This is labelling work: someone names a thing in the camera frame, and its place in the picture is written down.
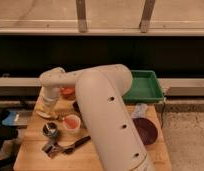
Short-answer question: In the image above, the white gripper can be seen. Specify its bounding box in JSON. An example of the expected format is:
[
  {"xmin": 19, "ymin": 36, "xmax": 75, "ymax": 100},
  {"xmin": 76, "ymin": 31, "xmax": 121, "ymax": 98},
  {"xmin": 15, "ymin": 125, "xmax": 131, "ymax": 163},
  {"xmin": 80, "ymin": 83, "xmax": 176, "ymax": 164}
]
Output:
[{"xmin": 41, "ymin": 87, "xmax": 60, "ymax": 114}]

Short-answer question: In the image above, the yellow banana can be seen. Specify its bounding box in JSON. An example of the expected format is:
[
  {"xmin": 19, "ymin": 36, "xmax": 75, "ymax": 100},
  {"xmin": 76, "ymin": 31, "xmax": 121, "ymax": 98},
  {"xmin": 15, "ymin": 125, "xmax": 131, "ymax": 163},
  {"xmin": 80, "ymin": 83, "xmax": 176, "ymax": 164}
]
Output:
[{"xmin": 36, "ymin": 109, "xmax": 58, "ymax": 120}]

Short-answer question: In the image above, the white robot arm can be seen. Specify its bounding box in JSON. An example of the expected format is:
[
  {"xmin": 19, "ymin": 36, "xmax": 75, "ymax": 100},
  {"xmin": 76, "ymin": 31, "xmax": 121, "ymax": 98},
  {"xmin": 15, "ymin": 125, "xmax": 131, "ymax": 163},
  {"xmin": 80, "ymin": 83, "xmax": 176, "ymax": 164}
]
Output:
[{"xmin": 39, "ymin": 64, "xmax": 155, "ymax": 171}]

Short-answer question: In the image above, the small metal cup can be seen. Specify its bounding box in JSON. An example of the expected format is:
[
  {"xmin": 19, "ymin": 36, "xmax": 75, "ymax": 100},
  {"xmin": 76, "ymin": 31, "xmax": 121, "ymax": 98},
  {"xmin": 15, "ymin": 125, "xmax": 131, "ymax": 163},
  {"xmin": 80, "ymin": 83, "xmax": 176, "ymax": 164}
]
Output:
[{"xmin": 43, "ymin": 122, "xmax": 59, "ymax": 138}]

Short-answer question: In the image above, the red bowl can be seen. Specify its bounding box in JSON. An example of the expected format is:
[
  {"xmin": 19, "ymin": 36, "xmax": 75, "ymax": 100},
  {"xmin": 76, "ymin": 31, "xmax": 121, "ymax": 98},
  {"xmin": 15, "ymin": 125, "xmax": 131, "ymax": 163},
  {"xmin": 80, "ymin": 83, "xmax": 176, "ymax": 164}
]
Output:
[{"xmin": 60, "ymin": 88, "xmax": 75, "ymax": 100}]

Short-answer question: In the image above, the pink cup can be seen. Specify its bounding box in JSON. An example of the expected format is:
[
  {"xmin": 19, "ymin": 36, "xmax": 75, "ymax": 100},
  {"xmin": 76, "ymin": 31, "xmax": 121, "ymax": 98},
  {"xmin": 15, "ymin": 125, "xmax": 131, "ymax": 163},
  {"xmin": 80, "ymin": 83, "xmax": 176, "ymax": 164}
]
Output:
[{"xmin": 63, "ymin": 115, "xmax": 81, "ymax": 133}]

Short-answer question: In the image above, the blue object beside table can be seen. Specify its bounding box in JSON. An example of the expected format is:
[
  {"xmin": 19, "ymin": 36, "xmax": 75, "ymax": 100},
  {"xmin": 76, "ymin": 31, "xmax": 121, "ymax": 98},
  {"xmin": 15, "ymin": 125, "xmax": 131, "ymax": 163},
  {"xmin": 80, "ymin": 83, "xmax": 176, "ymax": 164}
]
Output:
[{"xmin": 1, "ymin": 109, "xmax": 33, "ymax": 128}]

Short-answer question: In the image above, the black chair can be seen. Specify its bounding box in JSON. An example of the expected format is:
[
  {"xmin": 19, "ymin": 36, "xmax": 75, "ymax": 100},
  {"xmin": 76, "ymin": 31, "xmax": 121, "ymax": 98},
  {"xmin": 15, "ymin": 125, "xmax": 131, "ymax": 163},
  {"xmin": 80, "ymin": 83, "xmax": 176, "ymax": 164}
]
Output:
[{"xmin": 0, "ymin": 107, "xmax": 18, "ymax": 169}]

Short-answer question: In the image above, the green plastic tray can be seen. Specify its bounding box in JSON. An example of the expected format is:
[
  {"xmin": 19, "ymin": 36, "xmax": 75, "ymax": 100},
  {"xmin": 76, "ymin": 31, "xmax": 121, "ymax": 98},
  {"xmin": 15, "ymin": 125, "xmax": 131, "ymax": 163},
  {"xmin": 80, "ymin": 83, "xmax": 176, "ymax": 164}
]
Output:
[{"xmin": 123, "ymin": 70, "xmax": 164, "ymax": 103}]

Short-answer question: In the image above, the purple bowl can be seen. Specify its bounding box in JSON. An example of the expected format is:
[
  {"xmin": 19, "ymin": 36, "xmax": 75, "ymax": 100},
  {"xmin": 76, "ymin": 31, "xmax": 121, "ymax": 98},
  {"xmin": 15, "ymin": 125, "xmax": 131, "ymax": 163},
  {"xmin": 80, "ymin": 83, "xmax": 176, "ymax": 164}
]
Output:
[{"xmin": 133, "ymin": 118, "xmax": 158, "ymax": 145}]

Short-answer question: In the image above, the black handled utensil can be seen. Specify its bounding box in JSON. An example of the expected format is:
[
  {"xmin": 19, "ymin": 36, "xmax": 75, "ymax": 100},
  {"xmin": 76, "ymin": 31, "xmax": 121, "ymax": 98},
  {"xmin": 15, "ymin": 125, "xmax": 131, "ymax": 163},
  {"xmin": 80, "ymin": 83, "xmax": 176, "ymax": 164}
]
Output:
[{"xmin": 63, "ymin": 136, "xmax": 91, "ymax": 154}]

